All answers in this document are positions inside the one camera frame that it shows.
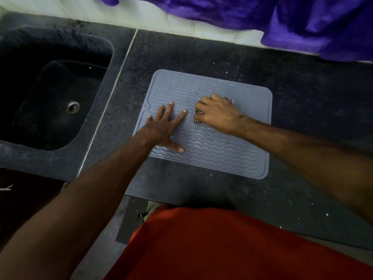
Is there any person's left hand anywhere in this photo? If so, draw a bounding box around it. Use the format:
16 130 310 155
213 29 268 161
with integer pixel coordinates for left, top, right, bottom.
141 101 188 154

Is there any person's right hand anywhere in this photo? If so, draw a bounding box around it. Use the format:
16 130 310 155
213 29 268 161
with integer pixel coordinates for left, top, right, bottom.
193 93 248 136

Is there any black white checkered cloth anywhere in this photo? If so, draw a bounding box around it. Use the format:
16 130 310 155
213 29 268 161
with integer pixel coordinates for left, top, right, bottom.
193 97 234 125

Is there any grey ribbed silicone mat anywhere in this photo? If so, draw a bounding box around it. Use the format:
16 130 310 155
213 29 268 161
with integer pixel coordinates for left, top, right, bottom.
132 69 273 180

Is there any person's left forearm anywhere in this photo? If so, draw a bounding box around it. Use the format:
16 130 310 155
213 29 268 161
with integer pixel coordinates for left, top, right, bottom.
0 134 158 280

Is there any person's right forearm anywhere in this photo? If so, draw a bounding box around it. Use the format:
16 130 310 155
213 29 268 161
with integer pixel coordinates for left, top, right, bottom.
239 116 373 226

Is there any person's red garment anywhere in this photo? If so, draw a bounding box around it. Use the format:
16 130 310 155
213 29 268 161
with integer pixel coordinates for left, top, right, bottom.
103 204 373 280

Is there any olive green cloth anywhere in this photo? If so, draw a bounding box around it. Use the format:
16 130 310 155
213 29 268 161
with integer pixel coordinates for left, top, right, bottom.
144 201 164 222

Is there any metal sink drain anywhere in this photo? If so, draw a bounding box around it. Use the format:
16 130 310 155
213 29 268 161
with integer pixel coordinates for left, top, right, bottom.
65 100 81 115

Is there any purple cloth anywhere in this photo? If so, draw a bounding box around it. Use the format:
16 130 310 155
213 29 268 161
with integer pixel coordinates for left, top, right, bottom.
75 0 373 63

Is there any black stone sink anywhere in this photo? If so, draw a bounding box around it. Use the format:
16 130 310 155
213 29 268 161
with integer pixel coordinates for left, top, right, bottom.
0 25 114 152

